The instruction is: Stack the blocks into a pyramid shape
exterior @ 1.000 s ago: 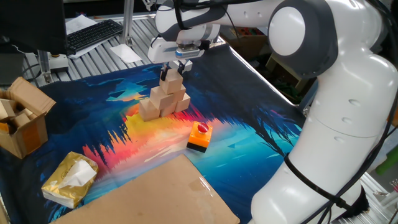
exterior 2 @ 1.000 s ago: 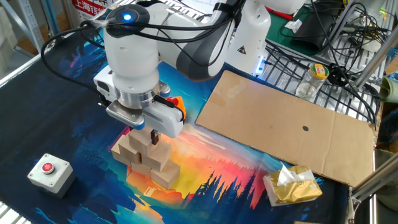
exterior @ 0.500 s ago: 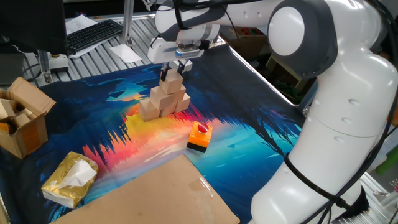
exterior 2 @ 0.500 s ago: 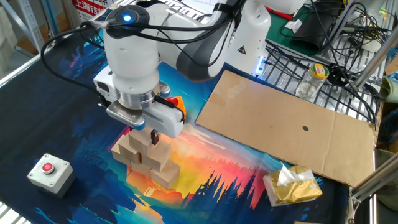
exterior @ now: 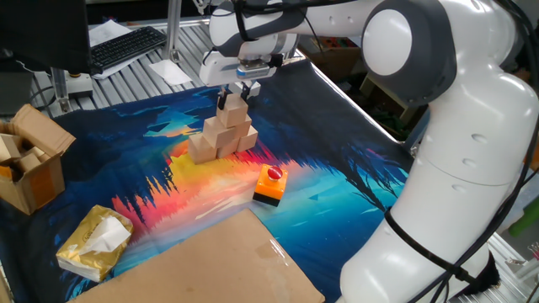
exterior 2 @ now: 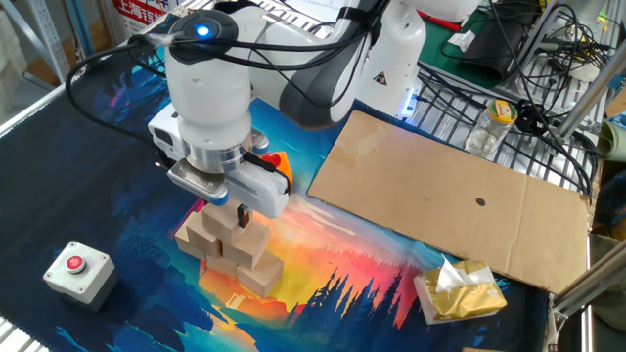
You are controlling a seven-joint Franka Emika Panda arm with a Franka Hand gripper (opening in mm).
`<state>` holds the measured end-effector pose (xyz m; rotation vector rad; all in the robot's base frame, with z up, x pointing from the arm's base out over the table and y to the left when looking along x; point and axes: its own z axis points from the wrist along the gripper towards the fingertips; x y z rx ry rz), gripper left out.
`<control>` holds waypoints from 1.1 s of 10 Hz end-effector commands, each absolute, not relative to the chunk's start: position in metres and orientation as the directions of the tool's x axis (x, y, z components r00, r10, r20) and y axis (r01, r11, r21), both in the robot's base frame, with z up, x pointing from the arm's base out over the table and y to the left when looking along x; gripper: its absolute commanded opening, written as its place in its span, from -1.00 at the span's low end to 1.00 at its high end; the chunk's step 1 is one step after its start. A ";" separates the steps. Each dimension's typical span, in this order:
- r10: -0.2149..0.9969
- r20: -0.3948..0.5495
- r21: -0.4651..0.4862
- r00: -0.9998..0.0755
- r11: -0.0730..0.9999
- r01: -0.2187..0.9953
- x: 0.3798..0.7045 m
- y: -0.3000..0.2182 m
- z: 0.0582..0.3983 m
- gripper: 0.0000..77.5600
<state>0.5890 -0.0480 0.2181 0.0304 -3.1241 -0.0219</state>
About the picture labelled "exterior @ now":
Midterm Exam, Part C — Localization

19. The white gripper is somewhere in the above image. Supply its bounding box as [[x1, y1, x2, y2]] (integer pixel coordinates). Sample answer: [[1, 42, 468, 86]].
[[199, 50, 280, 112]]

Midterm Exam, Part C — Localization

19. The light wooden cube block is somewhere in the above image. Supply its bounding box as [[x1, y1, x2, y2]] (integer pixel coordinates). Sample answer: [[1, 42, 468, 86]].
[[236, 125, 259, 153], [0, 133, 23, 165], [15, 151, 43, 174], [216, 93, 249, 129], [235, 115, 253, 139], [202, 115, 239, 149], [187, 132, 219, 165], [216, 138, 240, 160]]

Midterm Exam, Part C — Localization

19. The small white paper sheet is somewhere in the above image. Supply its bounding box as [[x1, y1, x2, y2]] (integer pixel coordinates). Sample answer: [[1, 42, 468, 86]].
[[148, 58, 194, 88]]

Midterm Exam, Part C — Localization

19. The orange emergency stop button box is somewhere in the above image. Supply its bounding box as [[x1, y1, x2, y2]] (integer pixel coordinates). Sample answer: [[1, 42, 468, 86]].
[[252, 163, 290, 208]]

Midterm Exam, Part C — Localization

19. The black computer keyboard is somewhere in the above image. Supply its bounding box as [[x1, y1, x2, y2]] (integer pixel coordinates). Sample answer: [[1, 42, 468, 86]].
[[90, 25, 168, 77]]

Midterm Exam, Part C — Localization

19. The colourful forest print mat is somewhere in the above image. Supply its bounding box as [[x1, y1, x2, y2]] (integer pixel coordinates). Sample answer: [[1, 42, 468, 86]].
[[0, 58, 416, 303]]

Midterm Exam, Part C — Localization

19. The beige box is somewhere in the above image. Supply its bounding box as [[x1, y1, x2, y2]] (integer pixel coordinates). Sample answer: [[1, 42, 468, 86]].
[[360, 73, 426, 125]]

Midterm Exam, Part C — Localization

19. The flat brown cardboard sheet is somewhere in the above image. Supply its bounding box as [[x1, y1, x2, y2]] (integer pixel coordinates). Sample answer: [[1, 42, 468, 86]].
[[69, 208, 326, 303]]

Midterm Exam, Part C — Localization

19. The black monitor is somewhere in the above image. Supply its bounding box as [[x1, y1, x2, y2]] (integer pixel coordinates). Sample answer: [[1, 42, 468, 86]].
[[0, 0, 92, 77]]

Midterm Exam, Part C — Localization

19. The gold tissue pack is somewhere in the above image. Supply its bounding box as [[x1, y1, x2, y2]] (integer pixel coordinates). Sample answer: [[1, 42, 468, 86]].
[[56, 205, 135, 283]]

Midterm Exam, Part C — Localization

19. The open brown cardboard box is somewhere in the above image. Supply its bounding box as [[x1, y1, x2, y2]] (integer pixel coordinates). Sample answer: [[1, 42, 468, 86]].
[[0, 104, 77, 216]]

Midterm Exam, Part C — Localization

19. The green plastic object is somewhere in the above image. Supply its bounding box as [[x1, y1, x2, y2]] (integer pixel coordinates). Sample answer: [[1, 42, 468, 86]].
[[508, 196, 539, 239]]

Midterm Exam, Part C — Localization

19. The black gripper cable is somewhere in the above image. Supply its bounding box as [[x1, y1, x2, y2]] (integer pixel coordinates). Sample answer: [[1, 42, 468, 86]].
[[201, 0, 325, 69]]

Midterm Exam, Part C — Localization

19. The aluminium profile post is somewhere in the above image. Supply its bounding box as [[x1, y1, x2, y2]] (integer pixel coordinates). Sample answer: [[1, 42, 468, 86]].
[[162, 0, 183, 60]]

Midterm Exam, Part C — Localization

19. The silver table edge rail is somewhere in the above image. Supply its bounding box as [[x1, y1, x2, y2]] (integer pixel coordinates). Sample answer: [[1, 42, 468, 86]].
[[294, 50, 401, 144]]

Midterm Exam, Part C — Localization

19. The short aluminium stand post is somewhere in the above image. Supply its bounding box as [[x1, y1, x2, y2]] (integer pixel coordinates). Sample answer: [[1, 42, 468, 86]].
[[51, 67, 72, 113]]

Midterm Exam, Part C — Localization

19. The blue-grey metal post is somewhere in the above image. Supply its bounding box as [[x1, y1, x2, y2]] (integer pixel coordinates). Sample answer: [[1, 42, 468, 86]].
[[402, 111, 430, 152]]

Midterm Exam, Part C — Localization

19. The black fuzzy bag with chain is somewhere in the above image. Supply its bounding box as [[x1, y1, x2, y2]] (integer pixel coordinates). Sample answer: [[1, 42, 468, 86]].
[[452, 247, 502, 298]]

